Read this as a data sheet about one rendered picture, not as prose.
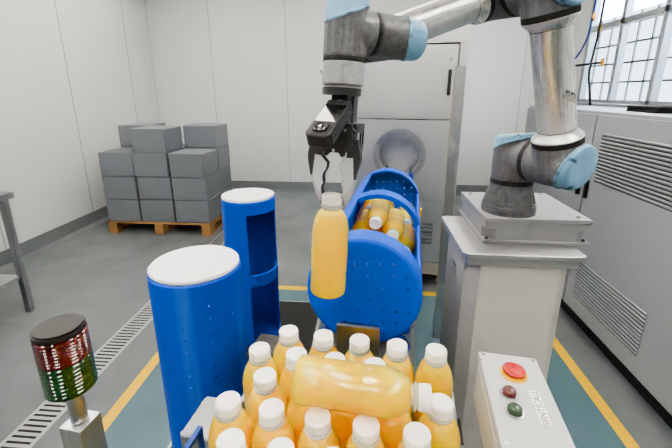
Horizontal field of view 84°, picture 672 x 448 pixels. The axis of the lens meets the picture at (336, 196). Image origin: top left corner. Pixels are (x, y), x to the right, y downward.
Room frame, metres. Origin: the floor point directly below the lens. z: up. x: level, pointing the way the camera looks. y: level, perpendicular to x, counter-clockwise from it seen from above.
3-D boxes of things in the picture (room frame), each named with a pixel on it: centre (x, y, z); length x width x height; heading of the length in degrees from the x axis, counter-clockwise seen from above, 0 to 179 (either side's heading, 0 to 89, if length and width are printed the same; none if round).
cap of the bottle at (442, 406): (0.47, -0.16, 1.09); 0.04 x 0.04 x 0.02
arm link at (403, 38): (0.76, -0.10, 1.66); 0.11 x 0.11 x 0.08; 23
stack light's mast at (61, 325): (0.44, 0.38, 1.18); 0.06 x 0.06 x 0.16
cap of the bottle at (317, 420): (0.45, 0.03, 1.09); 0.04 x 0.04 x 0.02
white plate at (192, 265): (1.10, 0.46, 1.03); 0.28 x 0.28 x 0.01
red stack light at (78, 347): (0.44, 0.38, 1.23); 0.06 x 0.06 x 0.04
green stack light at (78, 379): (0.44, 0.38, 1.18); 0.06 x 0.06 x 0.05
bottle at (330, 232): (0.67, 0.01, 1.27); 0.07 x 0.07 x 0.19
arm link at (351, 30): (0.71, -0.02, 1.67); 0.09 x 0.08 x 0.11; 113
